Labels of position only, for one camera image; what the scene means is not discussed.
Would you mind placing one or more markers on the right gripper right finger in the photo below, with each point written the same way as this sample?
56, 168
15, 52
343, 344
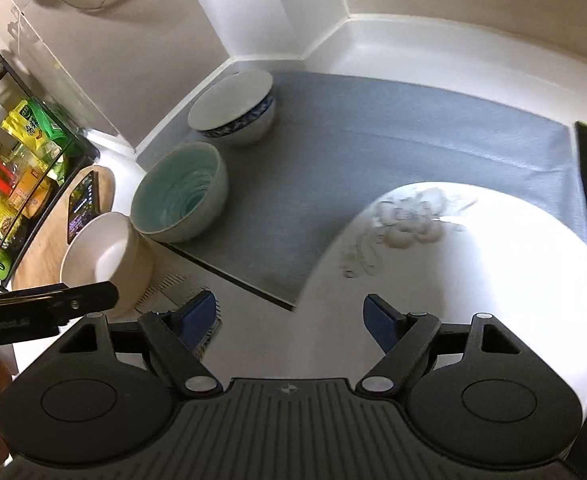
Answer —
388, 326

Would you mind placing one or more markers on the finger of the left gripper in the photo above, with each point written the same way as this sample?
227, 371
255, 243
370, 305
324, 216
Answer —
58, 300

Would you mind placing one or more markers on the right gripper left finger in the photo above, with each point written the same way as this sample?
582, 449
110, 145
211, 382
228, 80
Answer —
195, 322

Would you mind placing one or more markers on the white floral plate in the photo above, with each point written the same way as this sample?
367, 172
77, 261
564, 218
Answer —
451, 250

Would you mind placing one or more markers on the teal swirl ceramic bowl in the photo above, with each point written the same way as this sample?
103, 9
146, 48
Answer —
182, 195

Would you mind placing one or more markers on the white bowl blue pattern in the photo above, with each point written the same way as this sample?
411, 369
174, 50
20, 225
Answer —
237, 110

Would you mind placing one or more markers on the wooden cutting board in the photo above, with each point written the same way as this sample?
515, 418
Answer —
42, 261

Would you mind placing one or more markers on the black smartphone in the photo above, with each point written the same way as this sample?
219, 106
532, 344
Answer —
83, 205

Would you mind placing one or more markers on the cooking oil bottle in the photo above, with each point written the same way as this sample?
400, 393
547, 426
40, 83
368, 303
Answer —
31, 187

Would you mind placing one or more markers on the yellow green snack bag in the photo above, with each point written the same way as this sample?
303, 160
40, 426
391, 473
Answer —
43, 137

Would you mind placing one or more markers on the grey drying mat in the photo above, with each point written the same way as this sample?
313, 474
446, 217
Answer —
339, 142

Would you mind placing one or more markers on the black wire rack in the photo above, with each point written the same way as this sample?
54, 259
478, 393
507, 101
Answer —
88, 155

